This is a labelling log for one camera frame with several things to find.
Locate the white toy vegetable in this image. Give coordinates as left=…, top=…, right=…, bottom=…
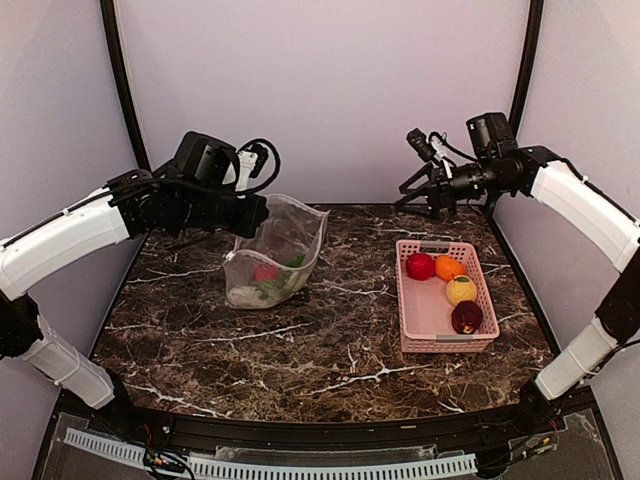
left=282, top=270, right=310, bottom=295
left=227, top=285, right=270, bottom=309

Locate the left black frame post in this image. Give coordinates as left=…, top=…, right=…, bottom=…
left=99, top=0, right=150, bottom=170

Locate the pink plastic basket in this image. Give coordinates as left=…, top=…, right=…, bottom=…
left=396, top=239, right=500, bottom=353

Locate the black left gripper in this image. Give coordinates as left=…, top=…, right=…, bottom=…
left=177, top=187, right=270, bottom=238

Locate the clear zip top bag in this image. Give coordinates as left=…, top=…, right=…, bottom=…
left=223, top=194, right=329, bottom=309

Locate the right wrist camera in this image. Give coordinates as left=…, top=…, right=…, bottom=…
left=406, top=128, right=456, bottom=177

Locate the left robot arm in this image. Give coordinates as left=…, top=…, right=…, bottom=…
left=1, top=131, right=281, bottom=436

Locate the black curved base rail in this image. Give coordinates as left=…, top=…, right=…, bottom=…
left=92, top=381, right=561, bottom=451

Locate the red toy apple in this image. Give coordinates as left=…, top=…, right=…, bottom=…
left=252, top=264, right=280, bottom=282

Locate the dark red toy fruit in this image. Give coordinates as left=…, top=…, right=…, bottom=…
left=451, top=300, right=484, bottom=335

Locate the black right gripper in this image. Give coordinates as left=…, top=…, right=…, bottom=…
left=396, top=156, right=512, bottom=219

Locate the right black frame post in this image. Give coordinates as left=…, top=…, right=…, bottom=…
left=508, top=0, right=545, bottom=136

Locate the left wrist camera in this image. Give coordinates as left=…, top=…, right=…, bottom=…
left=235, top=143, right=269, bottom=192

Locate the black frame post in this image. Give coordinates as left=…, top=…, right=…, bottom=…
left=508, top=0, right=545, bottom=136
left=99, top=0, right=150, bottom=170

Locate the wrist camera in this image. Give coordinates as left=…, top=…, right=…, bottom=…
left=406, top=128, right=456, bottom=177
left=235, top=143, right=269, bottom=192

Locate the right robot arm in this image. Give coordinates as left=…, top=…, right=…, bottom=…
left=396, top=112, right=639, bottom=434

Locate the yellow toy fruit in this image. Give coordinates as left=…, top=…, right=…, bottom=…
left=446, top=275, right=478, bottom=306

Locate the red toy pepper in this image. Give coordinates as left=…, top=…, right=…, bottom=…
left=405, top=252, right=436, bottom=281

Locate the orange toy tangerine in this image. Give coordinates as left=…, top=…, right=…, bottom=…
left=435, top=255, right=466, bottom=282

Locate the white slotted cable duct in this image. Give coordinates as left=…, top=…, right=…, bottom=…
left=64, top=427, right=478, bottom=480

